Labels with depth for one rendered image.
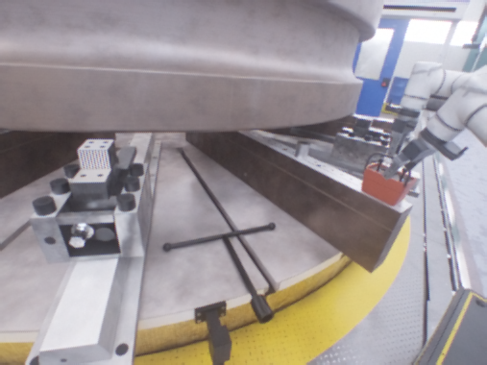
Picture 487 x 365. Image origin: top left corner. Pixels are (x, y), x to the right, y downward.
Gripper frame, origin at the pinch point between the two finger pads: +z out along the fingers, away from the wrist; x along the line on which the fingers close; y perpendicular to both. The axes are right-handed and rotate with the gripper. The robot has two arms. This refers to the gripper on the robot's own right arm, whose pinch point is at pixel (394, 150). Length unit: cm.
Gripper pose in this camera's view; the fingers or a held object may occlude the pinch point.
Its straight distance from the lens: 117.7
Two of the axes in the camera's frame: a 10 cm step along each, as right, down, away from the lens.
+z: -1.0, 8.7, 4.8
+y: 5.9, 4.4, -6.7
